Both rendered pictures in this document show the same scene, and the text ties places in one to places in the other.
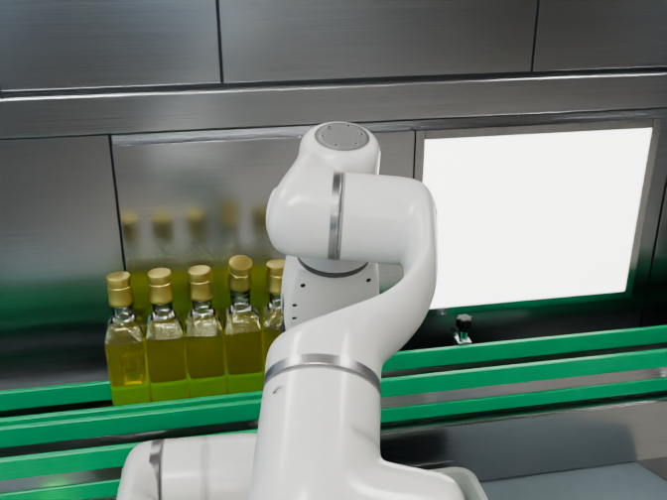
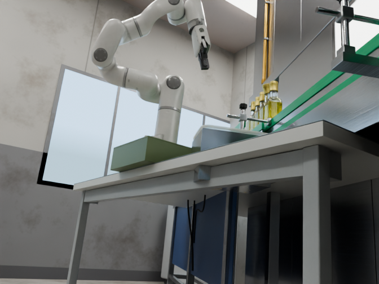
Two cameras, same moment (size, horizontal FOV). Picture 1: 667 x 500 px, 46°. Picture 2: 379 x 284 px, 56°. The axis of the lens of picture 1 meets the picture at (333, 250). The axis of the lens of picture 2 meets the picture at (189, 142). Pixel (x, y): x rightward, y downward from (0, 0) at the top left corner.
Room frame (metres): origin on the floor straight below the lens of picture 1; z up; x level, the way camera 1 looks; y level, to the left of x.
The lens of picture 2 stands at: (0.77, -1.26, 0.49)
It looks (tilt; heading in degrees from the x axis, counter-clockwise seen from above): 16 degrees up; 92
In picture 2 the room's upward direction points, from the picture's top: 5 degrees clockwise
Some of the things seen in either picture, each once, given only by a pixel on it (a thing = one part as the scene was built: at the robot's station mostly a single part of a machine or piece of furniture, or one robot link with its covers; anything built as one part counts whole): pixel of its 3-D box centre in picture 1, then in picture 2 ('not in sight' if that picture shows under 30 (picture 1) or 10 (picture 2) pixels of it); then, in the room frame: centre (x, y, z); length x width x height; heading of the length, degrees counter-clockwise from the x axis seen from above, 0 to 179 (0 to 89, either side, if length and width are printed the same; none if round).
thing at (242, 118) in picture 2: not in sight; (249, 120); (0.94, -0.02, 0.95); 0.17 x 0.03 x 0.12; 11
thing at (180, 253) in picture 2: not in sight; (208, 235); (0.86, 0.85, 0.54); 1.59 x 0.18 x 0.43; 101
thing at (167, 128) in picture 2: not in sight; (164, 129); (0.62, 0.09, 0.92); 0.16 x 0.13 x 0.15; 46
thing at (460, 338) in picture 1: (458, 345); not in sight; (1.18, -0.22, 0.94); 0.07 x 0.04 x 0.13; 11
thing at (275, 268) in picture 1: (278, 276); (273, 87); (1.05, 0.08, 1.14); 0.04 x 0.04 x 0.04
